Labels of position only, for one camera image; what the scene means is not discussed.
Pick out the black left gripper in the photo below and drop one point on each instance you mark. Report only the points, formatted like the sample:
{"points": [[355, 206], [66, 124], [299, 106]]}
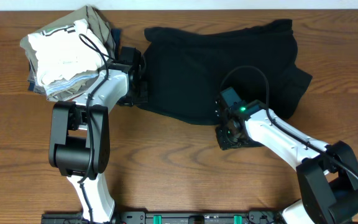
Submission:
{"points": [[143, 98]]}

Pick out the black t-shirt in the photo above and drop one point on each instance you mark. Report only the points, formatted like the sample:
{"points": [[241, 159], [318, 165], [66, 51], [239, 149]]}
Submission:
{"points": [[186, 71]]}

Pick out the white folded shirt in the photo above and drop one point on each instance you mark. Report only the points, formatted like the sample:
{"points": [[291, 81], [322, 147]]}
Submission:
{"points": [[64, 52]]}

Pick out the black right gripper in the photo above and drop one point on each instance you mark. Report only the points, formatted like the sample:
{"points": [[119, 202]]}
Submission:
{"points": [[224, 144]]}

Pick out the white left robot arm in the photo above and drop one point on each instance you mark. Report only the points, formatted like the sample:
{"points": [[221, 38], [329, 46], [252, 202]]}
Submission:
{"points": [[80, 140]]}

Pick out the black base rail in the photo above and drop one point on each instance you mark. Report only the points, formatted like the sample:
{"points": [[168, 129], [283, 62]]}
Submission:
{"points": [[138, 217]]}

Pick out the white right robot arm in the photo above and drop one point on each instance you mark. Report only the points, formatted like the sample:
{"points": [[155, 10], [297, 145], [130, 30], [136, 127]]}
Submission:
{"points": [[327, 173]]}

